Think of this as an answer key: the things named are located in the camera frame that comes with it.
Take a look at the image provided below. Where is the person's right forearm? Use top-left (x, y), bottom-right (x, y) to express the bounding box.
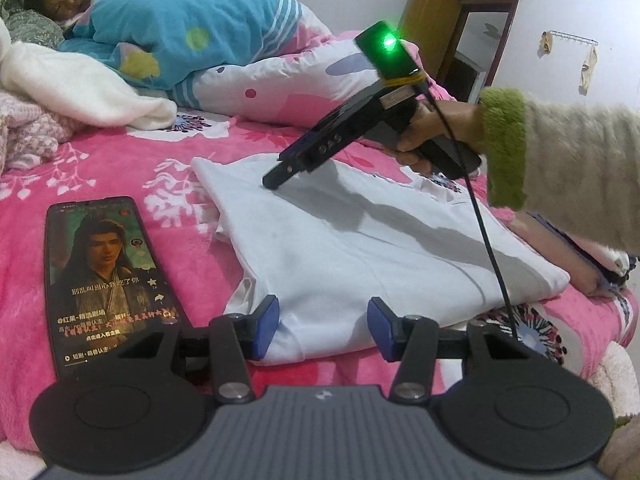
top-left (477, 87), bottom-right (640, 256)

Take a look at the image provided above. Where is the person's cream fleece jacket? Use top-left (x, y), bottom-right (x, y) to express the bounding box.
top-left (595, 340), bottom-right (640, 480)

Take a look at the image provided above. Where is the person's right hand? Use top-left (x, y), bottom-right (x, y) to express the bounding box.
top-left (387, 101), bottom-right (487, 175)

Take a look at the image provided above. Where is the cream fleece garment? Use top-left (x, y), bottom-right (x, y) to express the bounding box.
top-left (0, 20), bottom-right (177, 128)

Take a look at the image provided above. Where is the black smartphone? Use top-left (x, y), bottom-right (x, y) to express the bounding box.
top-left (45, 196), bottom-right (193, 383)

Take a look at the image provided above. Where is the long beige hanging cloth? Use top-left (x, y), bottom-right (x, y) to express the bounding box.
top-left (580, 45), bottom-right (599, 95)

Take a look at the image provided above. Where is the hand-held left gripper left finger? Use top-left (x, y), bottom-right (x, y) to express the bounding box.
top-left (117, 295), bottom-right (280, 405)

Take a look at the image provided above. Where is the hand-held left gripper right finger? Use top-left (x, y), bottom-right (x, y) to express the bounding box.
top-left (366, 297), bottom-right (533, 405)

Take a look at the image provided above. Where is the pink teal patterned quilt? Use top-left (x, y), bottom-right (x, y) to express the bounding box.
top-left (57, 0), bottom-right (451, 128)

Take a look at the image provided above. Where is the dark brown door frame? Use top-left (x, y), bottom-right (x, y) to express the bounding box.
top-left (440, 0), bottom-right (521, 106)

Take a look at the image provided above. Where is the grey patterned pillow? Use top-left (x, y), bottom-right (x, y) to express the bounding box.
top-left (0, 0), bottom-right (66, 46)

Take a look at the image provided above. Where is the white garment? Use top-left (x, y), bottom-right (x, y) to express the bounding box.
top-left (191, 152), bottom-right (572, 366)

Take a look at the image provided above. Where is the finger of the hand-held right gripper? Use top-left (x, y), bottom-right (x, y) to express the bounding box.
top-left (262, 152), bottom-right (326, 191)

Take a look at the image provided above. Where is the pink floral blanket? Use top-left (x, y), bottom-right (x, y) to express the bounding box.
top-left (0, 105), bottom-right (640, 453)

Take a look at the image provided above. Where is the beige knitted sweater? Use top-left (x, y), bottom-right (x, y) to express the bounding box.
top-left (0, 91), bottom-right (75, 171)

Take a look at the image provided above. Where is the folded pink garment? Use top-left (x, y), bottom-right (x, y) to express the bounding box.
top-left (510, 210), bottom-right (631, 297)

